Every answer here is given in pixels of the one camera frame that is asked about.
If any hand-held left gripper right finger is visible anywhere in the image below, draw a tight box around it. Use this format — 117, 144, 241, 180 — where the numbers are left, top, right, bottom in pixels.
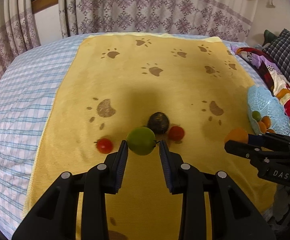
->
159, 140, 277, 240

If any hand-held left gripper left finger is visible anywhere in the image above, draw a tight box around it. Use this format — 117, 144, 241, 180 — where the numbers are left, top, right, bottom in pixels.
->
12, 140, 129, 240

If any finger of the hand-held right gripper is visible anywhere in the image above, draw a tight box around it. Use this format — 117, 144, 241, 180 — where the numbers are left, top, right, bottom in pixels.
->
247, 132, 290, 153
224, 139, 272, 167

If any round orange tomato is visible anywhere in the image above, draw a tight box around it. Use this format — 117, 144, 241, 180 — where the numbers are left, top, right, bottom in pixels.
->
224, 128, 249, 144

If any red cherry tomato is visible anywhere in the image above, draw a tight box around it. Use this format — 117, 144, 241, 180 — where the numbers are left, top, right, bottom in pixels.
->
96, 138, 114, 154
168, 126, 186, 141

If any large green tomato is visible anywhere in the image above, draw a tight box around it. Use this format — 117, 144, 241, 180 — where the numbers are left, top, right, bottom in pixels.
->
126, 127, 156, 156

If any light blue lattice basket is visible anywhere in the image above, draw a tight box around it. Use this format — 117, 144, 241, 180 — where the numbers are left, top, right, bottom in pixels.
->
247, 85, 290, 137

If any dark wrinkled passion fruit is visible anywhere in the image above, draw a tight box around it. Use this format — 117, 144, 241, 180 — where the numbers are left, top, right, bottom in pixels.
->
147, 112, 170, 134

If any colourful floral quilt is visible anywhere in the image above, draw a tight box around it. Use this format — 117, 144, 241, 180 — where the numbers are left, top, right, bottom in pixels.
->
231, 44, 290, 138

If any yellow paw print towel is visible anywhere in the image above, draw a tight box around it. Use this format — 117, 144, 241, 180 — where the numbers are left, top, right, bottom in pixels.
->
22, 32, 280, 240

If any dark plaid pillow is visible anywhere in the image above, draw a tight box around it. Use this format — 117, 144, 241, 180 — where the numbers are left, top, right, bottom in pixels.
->
262, 28, 290, 87

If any dark green cushion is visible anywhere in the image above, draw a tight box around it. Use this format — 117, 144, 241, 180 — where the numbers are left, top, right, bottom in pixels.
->
263, 29, 277, 47

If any patterned white curtain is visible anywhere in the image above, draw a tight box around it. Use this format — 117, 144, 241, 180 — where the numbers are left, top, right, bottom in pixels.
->
58, 0, 258, 43
0, 0, 41, 98

